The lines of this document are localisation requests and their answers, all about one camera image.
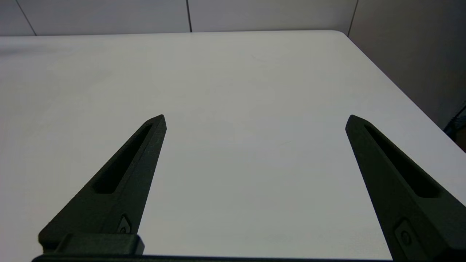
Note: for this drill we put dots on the black metal frame leg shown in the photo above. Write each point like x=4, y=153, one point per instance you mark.
x=459, y=127

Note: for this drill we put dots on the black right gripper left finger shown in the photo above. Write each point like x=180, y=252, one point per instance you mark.
x=122, y=203

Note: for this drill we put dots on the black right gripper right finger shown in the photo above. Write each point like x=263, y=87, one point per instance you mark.
x=433, y=225

